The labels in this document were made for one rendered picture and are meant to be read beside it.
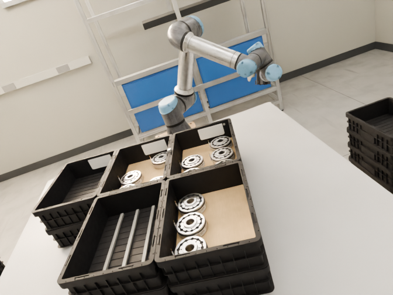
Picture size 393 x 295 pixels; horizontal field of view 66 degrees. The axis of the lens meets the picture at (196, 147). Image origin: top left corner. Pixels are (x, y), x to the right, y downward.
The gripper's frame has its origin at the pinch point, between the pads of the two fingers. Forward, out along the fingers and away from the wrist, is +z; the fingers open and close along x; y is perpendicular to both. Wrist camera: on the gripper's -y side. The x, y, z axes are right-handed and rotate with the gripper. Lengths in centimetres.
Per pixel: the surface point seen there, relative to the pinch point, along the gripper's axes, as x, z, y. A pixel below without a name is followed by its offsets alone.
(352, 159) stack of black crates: 66, 14, 57
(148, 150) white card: -61, -23, 38
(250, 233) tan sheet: -22, -89, 52
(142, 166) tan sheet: -64, -27, 46
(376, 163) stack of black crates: 66, -11, 54
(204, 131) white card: -33, -27, 29
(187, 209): -41, -73, 50
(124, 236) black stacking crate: -65, -73, 60
